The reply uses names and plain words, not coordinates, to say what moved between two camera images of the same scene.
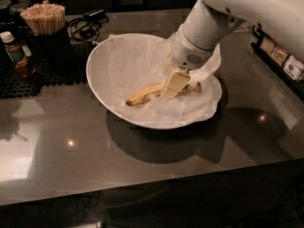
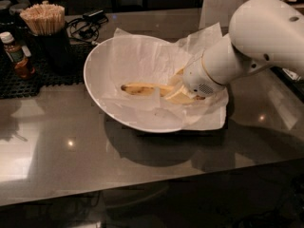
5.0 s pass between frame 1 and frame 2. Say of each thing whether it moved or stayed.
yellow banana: moved
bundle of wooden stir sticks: stayed
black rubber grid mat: stayed
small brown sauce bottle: stayed
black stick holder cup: stayed
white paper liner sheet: moved
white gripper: moved
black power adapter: stayed
